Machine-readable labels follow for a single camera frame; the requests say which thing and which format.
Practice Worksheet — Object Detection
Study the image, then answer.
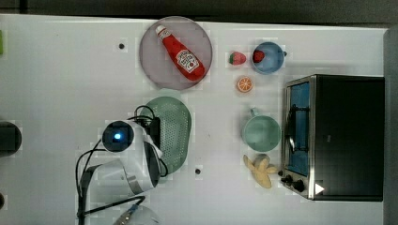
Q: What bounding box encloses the toy strawberry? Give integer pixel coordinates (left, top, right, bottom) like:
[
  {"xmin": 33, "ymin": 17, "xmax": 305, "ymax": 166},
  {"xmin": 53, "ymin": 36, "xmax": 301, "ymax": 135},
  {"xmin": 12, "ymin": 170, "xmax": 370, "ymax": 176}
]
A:
[{"xmin": 228, "ymin": 52, "xmax": 246, "ymax": 66}]

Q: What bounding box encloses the toy orange half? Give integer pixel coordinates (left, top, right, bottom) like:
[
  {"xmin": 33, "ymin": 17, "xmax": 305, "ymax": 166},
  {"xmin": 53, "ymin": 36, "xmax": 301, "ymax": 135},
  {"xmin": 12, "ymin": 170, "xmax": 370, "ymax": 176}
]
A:
[{"xmin": 237, "ymin": 76, "xmax": 253, "ymax": 93}]

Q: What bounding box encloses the blue bowl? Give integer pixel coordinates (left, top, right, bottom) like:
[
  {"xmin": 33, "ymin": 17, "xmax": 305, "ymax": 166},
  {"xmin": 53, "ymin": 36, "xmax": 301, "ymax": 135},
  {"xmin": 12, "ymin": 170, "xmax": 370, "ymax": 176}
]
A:
[{"xmin": 252, "ymin": 41, "xmax": 287, "ymax": 74}]

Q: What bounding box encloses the green plastic strainer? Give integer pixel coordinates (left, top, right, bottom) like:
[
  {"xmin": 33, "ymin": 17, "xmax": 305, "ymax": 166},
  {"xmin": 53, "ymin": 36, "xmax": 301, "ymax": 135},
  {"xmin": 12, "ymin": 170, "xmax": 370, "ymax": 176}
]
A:
[{"xmin": 140, "ymin": 97, "xmax": 191, "ymax": 174}]

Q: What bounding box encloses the black object at left edge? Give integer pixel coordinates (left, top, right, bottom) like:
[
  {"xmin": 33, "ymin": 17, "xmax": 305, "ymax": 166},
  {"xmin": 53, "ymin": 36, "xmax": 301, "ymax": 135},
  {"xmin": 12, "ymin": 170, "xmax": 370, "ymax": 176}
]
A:
[{"xmin": 0, "ymin": 121, "xmax": 22, "ymax": 158}]

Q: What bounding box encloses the toaster oven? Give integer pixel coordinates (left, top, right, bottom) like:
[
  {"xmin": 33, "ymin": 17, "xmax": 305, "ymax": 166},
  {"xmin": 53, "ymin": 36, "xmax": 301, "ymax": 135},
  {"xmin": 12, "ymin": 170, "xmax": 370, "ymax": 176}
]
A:
[{"xmin": 279, "ymin": 74, "xmax": 385, "ymax": 202}]

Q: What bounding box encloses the green mug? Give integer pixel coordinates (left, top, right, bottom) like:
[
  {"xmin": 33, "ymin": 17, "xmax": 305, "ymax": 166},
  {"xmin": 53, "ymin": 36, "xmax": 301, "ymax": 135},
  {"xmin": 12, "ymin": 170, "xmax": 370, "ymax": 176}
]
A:
[{"xmin": 241, "ymin": 108, "xmax": 282, "ymax": 153}]

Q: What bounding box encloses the toy peeled banana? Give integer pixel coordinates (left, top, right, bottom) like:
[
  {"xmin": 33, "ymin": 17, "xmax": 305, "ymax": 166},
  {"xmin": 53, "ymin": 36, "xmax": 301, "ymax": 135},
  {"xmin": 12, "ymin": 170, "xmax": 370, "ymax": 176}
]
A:
[{"xmin": 243, "ymin": 154, "xmax": 278, "ymax": 188}]

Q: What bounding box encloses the black cable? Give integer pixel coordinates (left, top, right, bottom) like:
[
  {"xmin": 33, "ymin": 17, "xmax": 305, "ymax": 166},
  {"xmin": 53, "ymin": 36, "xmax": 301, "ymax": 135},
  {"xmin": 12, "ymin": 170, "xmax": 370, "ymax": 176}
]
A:
[{"xmin": 74, "ymin": 104, "xmax": 170, "ymax": 225}]

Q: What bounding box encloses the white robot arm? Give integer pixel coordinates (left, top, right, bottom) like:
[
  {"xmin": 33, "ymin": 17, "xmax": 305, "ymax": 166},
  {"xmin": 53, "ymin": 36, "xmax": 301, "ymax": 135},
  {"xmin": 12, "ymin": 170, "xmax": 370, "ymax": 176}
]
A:
[{"xmin": 77, "ymin": 120, "xmax": 162, "ymax": 225}]

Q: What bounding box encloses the strawberry in blue bowl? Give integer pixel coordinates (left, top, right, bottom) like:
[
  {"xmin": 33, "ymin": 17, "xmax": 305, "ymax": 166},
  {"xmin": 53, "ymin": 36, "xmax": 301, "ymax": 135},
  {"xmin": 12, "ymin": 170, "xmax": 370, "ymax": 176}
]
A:
[{"xmin": 253, "ymin": 50, "xmax": 265, "ymax": 63}]

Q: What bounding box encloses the red ketchup bottle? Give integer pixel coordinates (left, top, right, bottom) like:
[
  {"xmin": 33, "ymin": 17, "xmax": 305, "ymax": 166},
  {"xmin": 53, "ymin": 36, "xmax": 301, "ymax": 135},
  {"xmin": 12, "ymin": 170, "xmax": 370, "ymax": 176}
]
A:
[{"xmin": 155, "ymin": 25, "xmax": 206, "ymax": 82}]

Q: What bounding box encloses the grey round plate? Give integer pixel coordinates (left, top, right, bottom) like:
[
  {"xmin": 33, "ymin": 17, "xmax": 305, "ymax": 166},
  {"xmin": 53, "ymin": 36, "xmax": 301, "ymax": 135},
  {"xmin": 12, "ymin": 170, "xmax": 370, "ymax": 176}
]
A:
[{"xmin": 139, "ymin": 16, "xmax": 212, "ymax": 90}]

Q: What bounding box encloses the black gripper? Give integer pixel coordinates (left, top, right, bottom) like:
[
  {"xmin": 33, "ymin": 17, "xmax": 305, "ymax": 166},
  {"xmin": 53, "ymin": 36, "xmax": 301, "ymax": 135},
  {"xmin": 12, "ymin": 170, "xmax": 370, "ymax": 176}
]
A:
[{"xmin": 145, "ymin": 117, "xmax": 161, "ymax": 148}]

